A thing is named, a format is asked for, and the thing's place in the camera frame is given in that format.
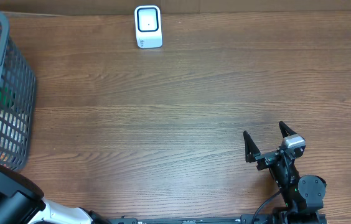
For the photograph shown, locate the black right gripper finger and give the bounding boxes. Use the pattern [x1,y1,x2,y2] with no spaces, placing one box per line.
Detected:
[279,121,296,138]
[243,131,261,163]

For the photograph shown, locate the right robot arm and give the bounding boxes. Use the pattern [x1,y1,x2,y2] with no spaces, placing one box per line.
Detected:
[240,121,327,223]

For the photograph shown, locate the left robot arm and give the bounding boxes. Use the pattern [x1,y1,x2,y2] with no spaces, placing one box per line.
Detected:
[0,165,109,224]

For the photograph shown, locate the white barcode scanner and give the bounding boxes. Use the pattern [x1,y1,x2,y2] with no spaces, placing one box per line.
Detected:
[134,5,162,49]

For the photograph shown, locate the grey plastic mesh basket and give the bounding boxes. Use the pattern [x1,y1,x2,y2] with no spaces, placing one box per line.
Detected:
[0,12,37,170]

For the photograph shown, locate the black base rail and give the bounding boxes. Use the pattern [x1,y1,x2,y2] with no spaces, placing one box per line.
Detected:
[106,213,329,224]

